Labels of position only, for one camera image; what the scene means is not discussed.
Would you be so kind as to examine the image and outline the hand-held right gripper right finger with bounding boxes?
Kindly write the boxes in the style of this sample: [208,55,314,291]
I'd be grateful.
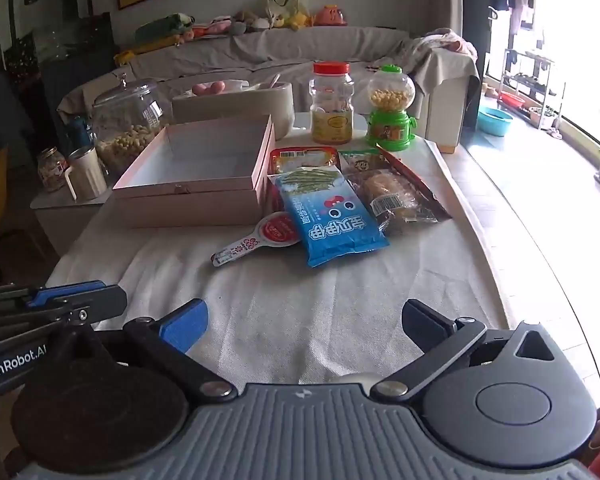
[370,298,557,404]

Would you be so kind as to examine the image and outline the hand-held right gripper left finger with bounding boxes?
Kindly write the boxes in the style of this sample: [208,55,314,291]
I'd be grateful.
[55,298,238,404]

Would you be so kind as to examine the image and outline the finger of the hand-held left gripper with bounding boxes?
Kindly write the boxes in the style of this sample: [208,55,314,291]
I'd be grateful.
[0,280,106,311]
[0,285,129,347]

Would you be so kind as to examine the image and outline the pink cardboard box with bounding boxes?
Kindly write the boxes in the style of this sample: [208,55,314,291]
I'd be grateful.
[112,114,277,229]

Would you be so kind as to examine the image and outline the glass side table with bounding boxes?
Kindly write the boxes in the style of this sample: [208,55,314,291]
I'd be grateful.
[29,180,116,257]

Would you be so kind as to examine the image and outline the white mug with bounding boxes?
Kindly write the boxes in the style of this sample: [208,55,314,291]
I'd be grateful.
[60,145,109,202]

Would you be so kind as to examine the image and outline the small glass jar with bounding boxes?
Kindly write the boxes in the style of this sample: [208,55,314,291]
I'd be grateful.
[36,147,69,194]

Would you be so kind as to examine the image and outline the clear bread packet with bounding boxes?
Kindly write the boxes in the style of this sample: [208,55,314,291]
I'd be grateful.
[345,149,452,237]

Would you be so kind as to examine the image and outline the red round-headed paddle packet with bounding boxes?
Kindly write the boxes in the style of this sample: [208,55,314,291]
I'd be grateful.
[210,212,301,267]

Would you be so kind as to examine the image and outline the blue snack packet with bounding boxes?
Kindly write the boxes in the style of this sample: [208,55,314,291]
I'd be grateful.
[274,166,391,269]

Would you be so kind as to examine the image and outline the blue bottle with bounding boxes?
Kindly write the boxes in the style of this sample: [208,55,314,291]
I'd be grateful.
[64,115,94,155]

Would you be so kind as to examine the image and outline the small green white packet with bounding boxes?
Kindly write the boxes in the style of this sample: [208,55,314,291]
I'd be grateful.
[339,149,382,172]

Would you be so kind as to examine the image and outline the glass jar of nuts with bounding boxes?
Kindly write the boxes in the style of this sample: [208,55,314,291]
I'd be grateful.
[90,74,174,177]

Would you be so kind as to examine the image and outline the green candy dispenser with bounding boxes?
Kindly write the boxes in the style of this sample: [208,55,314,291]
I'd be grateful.
[365,64,417,152]

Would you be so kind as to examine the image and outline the red snack packet with window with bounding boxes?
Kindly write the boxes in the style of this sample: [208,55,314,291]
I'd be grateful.
[269,146,339,177]

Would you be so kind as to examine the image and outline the blue plastic basin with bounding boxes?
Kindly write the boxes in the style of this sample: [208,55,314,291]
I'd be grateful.
[477,106,515,137]

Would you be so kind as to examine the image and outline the grey rectangular container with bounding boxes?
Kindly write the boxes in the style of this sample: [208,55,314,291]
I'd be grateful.
[171,79,295,141]

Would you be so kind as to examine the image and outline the plastic jar with red lid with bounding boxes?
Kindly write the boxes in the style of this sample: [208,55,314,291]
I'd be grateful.
[308,62,355,145]

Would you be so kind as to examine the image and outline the pink eggs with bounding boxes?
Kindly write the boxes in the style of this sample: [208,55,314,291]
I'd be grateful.
[191,81,227,97]

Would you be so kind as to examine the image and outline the metal shoe rack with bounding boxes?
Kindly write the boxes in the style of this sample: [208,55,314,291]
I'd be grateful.
[499,48,567,129]

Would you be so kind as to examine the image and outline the glass fish tank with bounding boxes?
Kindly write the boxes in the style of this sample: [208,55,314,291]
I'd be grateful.
[0,0,115,82]

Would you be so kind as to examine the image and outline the pile of clothes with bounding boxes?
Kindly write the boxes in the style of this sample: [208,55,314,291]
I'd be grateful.
[409,29,479,62]

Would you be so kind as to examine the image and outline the green plush toy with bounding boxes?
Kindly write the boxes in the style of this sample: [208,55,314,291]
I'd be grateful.
[134,12,195,44]

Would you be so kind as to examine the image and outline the grey covered sofa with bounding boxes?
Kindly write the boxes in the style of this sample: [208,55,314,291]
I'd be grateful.
[57,24,482,153]

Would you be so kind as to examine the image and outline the grey plush toy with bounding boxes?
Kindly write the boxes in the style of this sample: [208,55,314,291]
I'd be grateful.
[229,10,262,34]

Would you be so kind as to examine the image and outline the orange plush toy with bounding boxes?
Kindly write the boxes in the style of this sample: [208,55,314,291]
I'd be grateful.
[313,4,348,27]

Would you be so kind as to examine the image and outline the yellow tote bag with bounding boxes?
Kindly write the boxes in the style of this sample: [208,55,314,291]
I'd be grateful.
[265,0,311,29]

